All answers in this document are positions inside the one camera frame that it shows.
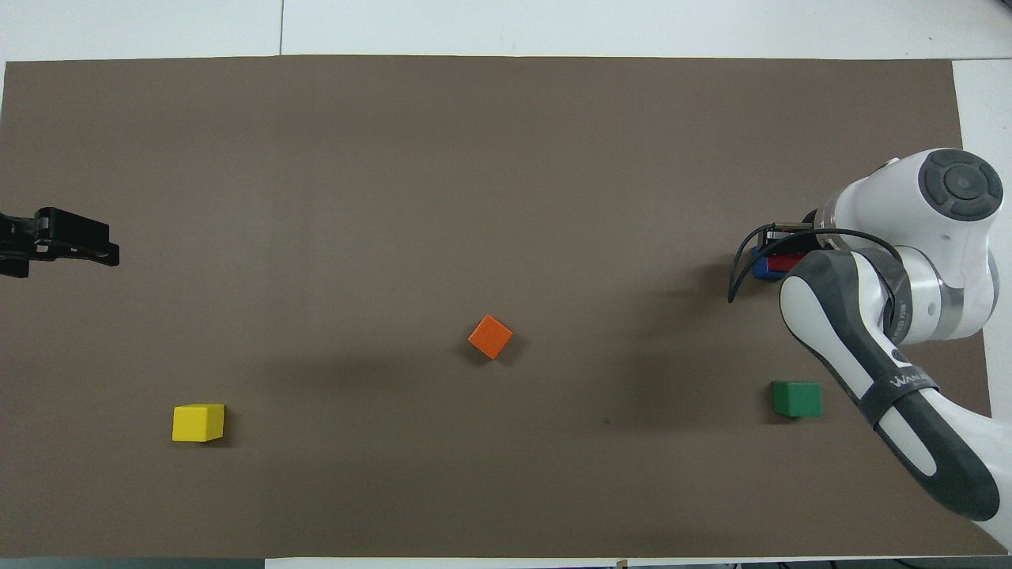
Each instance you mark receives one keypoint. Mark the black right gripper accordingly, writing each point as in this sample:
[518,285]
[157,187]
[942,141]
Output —
[787,241]

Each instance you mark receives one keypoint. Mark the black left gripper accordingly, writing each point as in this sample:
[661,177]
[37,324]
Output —
[16,237]

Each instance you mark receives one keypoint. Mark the red wooden block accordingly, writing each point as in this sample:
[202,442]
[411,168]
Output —
[784,262]

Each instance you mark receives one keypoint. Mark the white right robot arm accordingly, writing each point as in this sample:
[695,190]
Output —
[949,237]

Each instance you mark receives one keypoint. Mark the blue wooden block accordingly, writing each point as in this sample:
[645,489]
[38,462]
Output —
[760,269]

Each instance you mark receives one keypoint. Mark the green wooden block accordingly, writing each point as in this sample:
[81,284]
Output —
[797,399]

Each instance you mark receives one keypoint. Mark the yellow wooden block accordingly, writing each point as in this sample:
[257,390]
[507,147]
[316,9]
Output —
[198,423]

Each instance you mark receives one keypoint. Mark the orange wooden block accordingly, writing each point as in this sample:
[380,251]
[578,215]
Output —
[490,336]

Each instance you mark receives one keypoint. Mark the brown paper table mat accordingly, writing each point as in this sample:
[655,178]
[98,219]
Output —
[506,158]

